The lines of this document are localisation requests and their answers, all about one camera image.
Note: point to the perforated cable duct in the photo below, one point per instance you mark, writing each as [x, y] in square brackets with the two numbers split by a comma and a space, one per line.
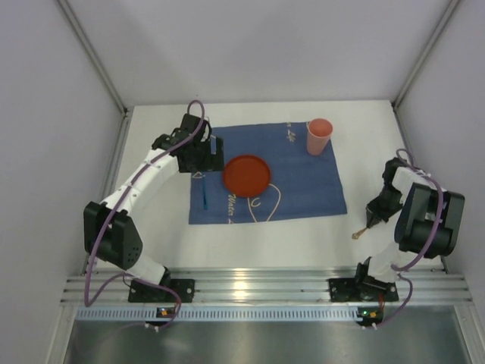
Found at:
[232, 314]

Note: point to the red plate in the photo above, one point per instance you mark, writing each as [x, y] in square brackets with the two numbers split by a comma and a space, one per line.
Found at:
[246, 176]

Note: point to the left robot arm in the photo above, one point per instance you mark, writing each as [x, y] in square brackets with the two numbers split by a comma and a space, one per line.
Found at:
[110, 226]

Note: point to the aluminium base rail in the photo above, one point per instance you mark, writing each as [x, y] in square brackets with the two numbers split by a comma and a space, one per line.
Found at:
[251, 286]

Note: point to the blue handled utensil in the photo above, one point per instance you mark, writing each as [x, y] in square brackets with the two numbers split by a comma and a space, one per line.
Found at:
[204, 193]

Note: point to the gold spoon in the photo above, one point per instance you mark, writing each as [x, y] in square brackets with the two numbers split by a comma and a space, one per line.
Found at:
[357, 234]

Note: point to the left frame post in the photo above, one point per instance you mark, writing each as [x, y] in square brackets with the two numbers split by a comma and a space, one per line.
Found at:
[74, 23]

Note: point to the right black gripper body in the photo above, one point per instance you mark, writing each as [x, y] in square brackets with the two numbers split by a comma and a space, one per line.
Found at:
[377, 211]

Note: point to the blue cloth placemat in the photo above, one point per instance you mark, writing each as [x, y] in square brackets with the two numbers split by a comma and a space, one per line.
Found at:
[302, 185]

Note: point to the right frame post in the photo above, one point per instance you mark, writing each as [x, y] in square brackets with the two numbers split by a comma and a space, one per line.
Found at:
[438, 30]

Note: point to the frame post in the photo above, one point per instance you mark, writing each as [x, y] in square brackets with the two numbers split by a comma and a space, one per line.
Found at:
[438, 30]
[74, 23]

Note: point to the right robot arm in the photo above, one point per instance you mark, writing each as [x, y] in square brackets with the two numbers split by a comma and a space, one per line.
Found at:
[427, 226]

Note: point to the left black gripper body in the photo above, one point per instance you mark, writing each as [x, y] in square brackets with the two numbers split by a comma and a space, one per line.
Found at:
[207, 161]

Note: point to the pink plastic cup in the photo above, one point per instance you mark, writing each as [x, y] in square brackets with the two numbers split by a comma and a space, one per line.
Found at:
[318, 136]

